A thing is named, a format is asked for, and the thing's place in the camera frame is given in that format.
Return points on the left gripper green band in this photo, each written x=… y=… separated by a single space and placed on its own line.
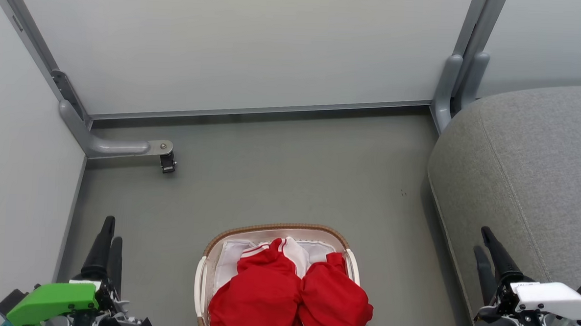
x=54 y=302

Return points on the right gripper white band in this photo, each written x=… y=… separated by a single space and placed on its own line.
x=549 y=299

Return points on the red jersey with number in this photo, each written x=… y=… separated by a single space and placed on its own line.
x=257 y=299

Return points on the grey fabric sofa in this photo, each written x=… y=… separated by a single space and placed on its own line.
x=530 y=183

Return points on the white woven laundry basket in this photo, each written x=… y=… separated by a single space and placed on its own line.
x=205 y=277

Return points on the black caster wheel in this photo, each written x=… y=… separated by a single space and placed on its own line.
x=168 y=163

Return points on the white fabric basket liner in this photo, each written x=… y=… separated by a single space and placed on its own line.
x=230 y=258

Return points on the grey partition post with foot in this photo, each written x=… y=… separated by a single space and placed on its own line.
x=100 y=146

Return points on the grey double partition post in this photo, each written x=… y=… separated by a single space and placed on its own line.
x=448 y=86

